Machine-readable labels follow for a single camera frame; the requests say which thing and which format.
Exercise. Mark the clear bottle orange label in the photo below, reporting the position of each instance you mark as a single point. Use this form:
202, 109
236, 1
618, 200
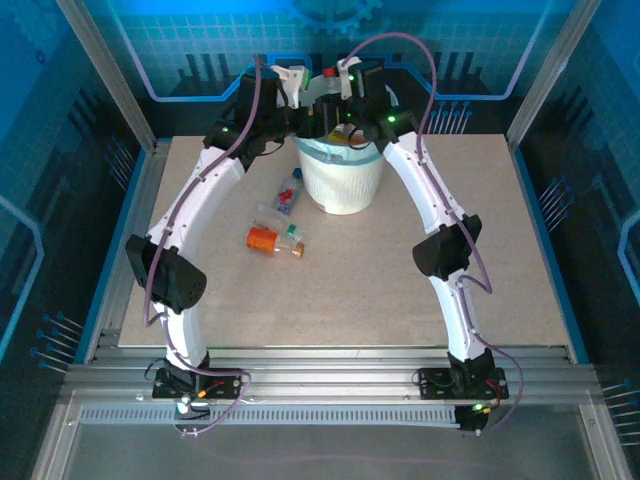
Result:
262, 239

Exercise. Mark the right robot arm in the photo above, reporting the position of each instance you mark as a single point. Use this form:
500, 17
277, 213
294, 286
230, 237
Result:
430, 190

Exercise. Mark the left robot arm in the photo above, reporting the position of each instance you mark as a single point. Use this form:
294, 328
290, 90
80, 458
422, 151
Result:
200, 200

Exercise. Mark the white ribbed plastic bin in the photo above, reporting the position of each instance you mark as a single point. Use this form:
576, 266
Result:
345, 190

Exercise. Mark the blue cap bottle red label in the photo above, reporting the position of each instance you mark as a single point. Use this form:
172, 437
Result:
287, 195

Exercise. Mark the blue table edge strip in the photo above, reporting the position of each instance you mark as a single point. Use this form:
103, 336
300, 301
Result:
107, 240
545, 235

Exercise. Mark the small connector module with LED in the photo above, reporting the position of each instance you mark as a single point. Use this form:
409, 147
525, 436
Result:
185, 406

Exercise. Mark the black connector module with LED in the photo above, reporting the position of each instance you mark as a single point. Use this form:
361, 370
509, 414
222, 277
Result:
472, 417

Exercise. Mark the grey lower panel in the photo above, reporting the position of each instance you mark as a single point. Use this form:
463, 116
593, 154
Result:
320, 455

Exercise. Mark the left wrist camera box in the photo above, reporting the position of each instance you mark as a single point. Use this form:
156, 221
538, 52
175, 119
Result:
292, 82

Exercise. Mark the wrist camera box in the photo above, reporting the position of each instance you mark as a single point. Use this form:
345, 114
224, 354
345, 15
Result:
346, 67
292, 82

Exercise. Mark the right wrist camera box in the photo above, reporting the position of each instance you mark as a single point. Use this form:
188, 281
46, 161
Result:
346, 67

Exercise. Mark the aluminium side rail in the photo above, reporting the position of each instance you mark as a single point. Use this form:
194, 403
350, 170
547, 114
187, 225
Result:
137, 210

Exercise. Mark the aluminium frame post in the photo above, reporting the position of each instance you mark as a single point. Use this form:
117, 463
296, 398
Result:
545, 75
110, 65

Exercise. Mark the aluminium front rail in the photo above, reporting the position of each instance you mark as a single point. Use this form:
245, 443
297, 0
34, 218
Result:
330, 370

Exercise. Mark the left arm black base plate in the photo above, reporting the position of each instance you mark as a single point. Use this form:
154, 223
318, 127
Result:
230, 385

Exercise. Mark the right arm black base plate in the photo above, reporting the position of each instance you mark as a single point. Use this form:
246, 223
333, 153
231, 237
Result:
435, 385

